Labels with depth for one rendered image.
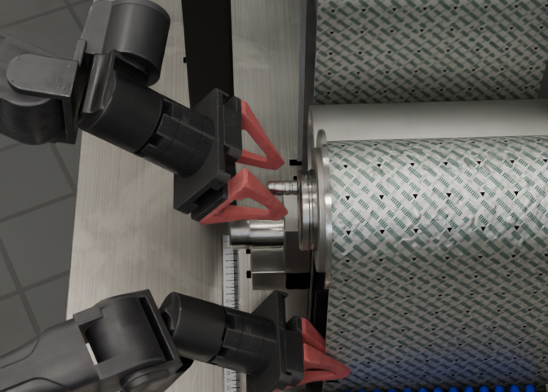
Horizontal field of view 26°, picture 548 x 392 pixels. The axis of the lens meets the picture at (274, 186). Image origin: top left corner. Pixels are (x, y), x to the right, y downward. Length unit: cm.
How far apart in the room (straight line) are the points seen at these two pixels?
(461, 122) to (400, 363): 25
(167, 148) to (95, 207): 55
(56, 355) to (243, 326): 18
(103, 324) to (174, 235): 46
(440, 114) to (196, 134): 29
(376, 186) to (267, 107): 63
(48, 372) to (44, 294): 153
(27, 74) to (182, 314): 27
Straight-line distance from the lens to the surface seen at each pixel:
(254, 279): 119
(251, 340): 113
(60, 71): 99
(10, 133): 103
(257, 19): 178
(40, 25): 314
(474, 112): 121
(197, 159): 102
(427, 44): 119
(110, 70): 100
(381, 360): 120
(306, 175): 107
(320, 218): 103
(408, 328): 115
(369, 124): 118
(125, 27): 102
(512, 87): 126
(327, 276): 105
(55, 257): 264
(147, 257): 150
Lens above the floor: 211
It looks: 51 degrees down
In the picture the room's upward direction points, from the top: straight up
